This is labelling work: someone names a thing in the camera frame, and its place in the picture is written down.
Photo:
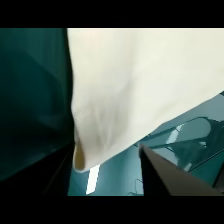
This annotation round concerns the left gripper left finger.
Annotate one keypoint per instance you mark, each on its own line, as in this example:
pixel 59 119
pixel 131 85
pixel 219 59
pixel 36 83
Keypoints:
pixel 36 181

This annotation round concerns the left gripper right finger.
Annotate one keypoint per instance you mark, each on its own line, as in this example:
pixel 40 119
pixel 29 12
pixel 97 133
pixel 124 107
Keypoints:
pixel 163 181

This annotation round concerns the cream shirt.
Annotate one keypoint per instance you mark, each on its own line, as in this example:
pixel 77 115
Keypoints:
pixel 133 83

